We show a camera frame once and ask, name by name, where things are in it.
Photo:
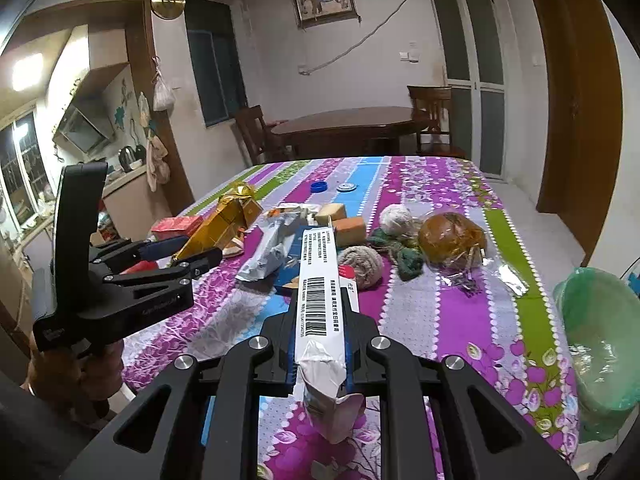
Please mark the dark window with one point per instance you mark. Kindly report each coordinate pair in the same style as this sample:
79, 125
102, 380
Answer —
215, 60

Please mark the floral purple striped tablecloth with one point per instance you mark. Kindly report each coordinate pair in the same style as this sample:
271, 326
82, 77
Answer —
516, 344

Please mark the blue white long carton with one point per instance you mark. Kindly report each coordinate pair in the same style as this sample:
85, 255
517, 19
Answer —
320, 352

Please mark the white round lid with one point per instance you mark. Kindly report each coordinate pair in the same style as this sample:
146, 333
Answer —
346, 187

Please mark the white yarn ball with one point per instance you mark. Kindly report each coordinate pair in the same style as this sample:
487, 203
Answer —
396, 220

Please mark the clear plastic wrapper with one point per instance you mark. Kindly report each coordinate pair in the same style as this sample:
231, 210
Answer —
460, 273

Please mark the dark wooden dining table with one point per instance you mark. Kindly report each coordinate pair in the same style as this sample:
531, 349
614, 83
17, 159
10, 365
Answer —
359, 131

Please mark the green yarn tangle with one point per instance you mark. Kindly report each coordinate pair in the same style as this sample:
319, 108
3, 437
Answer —
408, 260

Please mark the brown bun in plastic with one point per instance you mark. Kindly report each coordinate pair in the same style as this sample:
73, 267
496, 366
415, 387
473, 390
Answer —
451, 242

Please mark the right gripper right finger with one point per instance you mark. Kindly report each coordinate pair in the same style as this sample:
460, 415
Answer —
362, 373

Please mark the yellow sponge block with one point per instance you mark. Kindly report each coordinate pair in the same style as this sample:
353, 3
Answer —
329, 213

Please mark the left hand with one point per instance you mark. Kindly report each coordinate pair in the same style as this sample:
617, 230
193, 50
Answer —
77, 389

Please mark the red small box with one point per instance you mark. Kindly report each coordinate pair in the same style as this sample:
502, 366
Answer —
176, 226

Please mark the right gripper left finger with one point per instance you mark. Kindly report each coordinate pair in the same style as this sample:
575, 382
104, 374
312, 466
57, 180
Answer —
280, 372

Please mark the white silver foil bag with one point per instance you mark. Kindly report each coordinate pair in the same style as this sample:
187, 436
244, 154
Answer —
278, 231

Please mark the blue bottle cap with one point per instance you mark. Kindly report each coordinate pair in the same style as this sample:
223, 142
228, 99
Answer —
318, 187

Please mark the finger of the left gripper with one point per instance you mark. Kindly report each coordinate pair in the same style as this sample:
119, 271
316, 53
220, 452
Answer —
153, 251
198, 265

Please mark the gold round wall clock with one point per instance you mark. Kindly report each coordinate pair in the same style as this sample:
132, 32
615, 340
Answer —
168, 9

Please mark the kitchen range hood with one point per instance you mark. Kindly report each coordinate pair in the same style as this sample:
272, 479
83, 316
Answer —
84, 127

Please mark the wooden chair left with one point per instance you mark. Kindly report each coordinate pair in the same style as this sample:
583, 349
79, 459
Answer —
257, 135

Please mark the wall light switch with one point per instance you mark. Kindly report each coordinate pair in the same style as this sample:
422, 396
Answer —
409, 56

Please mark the framed wall picture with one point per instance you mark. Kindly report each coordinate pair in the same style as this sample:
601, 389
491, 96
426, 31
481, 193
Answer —
318, 12

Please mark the beige yarn ball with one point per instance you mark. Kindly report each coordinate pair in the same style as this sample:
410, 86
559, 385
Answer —
366, 262

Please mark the green lined trash bin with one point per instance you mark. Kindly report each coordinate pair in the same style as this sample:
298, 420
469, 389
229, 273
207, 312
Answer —
600, 316

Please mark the wooden chair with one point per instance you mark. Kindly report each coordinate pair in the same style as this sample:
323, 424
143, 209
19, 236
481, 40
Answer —
431, 114
257, 135

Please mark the glass double door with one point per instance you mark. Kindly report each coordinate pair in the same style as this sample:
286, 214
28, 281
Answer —
474, 72

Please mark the hanging plastic bag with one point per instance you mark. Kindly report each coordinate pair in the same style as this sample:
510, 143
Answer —
163, 96

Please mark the wooden chair right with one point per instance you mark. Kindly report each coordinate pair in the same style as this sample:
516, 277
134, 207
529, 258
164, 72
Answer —
431, 114

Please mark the gold foil box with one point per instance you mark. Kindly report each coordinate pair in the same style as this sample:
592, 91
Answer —
236, 210

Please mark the brown wooden door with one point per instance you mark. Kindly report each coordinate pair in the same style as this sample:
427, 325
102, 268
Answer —
585, 117

